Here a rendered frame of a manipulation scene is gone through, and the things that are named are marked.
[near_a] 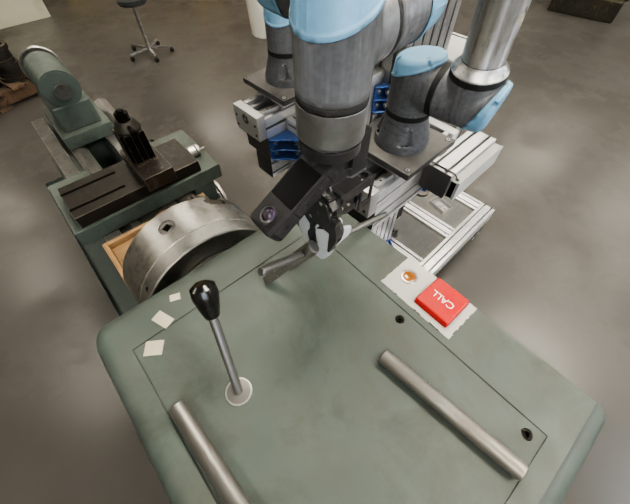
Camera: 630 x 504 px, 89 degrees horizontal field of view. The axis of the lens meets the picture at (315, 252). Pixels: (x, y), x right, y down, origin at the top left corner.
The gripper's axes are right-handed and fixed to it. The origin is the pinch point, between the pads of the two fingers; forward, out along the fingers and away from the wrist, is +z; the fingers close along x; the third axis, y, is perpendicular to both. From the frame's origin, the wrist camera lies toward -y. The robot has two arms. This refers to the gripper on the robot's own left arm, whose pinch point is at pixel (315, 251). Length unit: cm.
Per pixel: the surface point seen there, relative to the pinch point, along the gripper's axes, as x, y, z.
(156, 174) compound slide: 73, -4, 28
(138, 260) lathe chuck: 27.1, -22.0, 10.7
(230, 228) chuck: 20.0, -4.9, 8.1
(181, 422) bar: -7.0, -27.9, 3.0
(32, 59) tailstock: 150, -13, 15
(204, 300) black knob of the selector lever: -1.9, -18.2, -9.0
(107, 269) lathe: 94, -36, 76
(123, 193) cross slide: 78, -15, 33
